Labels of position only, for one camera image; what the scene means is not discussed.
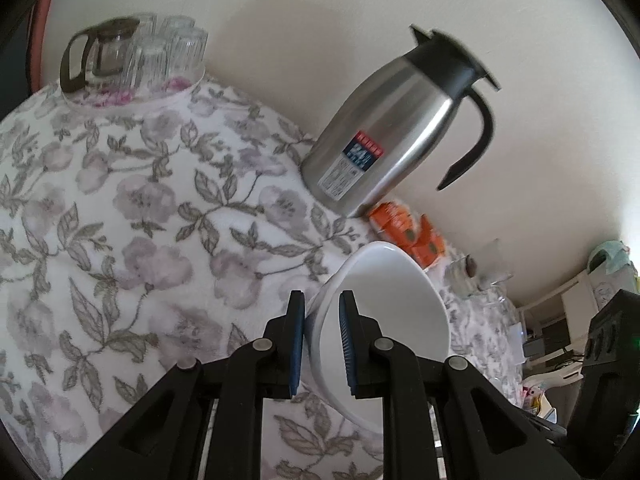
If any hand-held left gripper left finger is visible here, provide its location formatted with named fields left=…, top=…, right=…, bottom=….
left=62, top=290, right=307, bottom=480

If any teal cloth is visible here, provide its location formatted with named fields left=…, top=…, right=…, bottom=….
left=587, top=240, right=628, bottom=273

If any glass mug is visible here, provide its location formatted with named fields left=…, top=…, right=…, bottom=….
left=445, top=239, right=516, bottom=298

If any white plastic storage rack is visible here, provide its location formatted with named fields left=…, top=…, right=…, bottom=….
left=515, top=270, right=601, bottom=386

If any glass teapot with black handle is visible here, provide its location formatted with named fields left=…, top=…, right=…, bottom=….
left=59, top=17, right=143, bottom=95

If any grey floral tablecloth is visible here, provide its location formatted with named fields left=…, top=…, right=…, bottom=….
left=0, top=77, right=526, bottom=480

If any small white bowl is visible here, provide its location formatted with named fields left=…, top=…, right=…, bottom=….
left=304, top=241, right=451, bottom=433

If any white tray with pink flowers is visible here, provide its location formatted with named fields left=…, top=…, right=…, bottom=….
left=62, top=67, right=206, bottom=116

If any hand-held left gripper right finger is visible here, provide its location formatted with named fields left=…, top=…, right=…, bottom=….
left=339, top=290, right=583, bottom=480

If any stainless steel thermos jug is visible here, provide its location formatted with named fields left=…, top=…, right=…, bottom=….
left=300, top=24, right=502, bottom=218

